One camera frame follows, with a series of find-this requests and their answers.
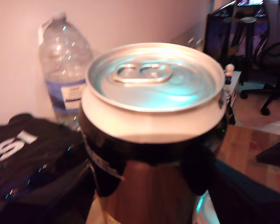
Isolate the black desk frame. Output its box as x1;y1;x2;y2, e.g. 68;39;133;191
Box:
204;0;269;70

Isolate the large clear water bottle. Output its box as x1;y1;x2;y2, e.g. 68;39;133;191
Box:
37;11;94;131

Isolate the black shrink-wrapped Pepsi can pack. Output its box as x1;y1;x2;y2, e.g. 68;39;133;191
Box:
0;113;89;203

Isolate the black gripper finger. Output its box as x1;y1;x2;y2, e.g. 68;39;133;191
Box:
0;161;96;224
209;161;280;224

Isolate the grey box with figurines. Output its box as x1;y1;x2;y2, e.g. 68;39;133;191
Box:
224;64;243;125

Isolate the black office chair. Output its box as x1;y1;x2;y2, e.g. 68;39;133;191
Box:
239;0;280;116

